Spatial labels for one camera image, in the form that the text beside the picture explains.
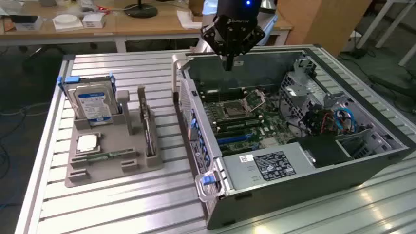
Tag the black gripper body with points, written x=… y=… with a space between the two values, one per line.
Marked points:
x=235 y=29

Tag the black graphics card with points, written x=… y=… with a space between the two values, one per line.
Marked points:
x=149 y=131

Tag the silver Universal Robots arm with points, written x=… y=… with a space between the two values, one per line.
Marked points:
x=203 y=47

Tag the white paper stack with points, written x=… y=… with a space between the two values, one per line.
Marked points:
x=189 y=20

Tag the wooden desk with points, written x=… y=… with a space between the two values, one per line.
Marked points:
x=145 y=26

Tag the wooden cabinet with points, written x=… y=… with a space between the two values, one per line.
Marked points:
x=324 y=24

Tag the black lamp base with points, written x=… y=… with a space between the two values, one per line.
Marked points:
x=140 y=11

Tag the metal socket cover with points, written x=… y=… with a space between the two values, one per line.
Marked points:
x=253 y=100

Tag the metal disk bay cage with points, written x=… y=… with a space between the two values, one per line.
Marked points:
x=299 y=95

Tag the green motherboard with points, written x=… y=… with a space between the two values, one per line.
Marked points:
x=276 y=124

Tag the small white box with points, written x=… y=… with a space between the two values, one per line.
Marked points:
x=93 y=20

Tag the blue expansion slot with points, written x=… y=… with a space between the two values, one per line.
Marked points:
x=232 y=140

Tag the white round part on plate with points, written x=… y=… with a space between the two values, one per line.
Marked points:
x=67 y=23

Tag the black chair base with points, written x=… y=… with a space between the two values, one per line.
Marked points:
x=393 y=81

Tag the hard disk with blue caddy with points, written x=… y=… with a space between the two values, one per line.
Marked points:
x=92 y=104

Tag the grey power supply unit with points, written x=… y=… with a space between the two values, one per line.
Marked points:
x=237 y=168

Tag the black and white box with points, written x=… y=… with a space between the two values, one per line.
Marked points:
x=25 y=23

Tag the silver CPU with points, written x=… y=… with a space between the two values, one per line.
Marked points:
x=87 y=143

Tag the green RAM stick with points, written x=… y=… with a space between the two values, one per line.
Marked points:
x=107 y=155

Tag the blue case latch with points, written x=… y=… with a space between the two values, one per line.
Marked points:
x=208 y=180

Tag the grey parts rack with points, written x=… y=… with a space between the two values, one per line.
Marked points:
x=111 y=168

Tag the dark grey open PC case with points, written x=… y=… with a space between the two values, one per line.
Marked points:
x=292 y=195

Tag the white table frame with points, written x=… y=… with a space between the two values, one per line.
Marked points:
x=408 y=36

